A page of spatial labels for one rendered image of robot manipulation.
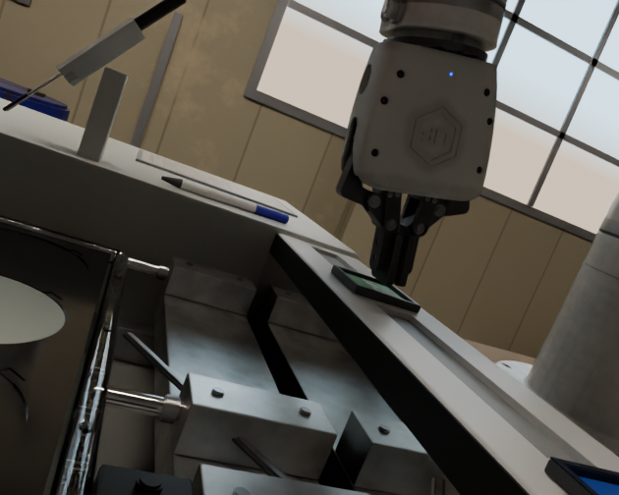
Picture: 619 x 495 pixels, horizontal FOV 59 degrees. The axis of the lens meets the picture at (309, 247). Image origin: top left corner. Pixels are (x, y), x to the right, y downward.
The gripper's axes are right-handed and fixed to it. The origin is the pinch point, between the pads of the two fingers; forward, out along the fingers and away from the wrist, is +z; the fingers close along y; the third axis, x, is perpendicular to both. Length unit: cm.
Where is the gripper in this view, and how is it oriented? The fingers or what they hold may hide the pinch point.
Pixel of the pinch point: (392, 256)
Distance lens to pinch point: 43.0
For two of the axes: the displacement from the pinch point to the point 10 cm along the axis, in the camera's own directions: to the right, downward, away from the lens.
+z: -1.6, 9.7, 2.0
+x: -2.6, -2.4, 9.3
